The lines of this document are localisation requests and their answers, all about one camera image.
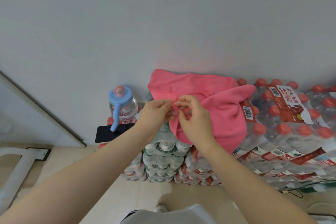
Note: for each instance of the person's right hand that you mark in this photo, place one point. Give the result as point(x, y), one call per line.
point(198, 124)

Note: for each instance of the person's left hand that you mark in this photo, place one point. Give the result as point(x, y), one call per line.
point(155, 116)

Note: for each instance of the pink towel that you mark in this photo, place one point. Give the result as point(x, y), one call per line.
point(223, 111)

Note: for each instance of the person's right forearm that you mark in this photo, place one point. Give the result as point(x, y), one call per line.
point(249, 184)

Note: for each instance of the person's left forearm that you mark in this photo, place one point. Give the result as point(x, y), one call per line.
point(78, 179)

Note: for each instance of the person's left shoe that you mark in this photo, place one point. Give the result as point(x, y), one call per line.
point(160, 208)

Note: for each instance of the clear jug with blue lid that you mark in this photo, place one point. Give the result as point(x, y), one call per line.
point(119, 97)

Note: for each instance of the black smartphone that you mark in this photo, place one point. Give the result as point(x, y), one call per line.
point(105, 133)

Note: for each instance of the stack of bottled water packs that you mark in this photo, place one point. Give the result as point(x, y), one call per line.
point(283, 139)

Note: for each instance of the white shirt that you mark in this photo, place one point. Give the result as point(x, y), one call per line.
point(178, 217)

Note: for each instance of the white leg extension machine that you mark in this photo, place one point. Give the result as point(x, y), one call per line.
point(15, 174)

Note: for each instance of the white gym frame grey panel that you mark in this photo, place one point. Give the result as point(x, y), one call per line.
point(324, 209)

